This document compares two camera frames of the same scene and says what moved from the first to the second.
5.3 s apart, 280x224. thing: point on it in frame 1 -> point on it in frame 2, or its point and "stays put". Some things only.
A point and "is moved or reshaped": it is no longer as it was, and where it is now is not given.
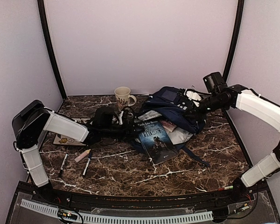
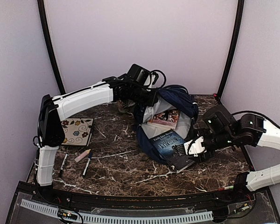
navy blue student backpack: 172,104 is moved or reshaped
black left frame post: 41,5 stays put
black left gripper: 129,132 -> 152,99
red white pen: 223,188 stays put
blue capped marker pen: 87,163 stays put
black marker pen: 63,164 stays put
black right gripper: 196,113 -> 202,157
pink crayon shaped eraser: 82,156 stays put
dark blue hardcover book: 157,142 -> 164,143
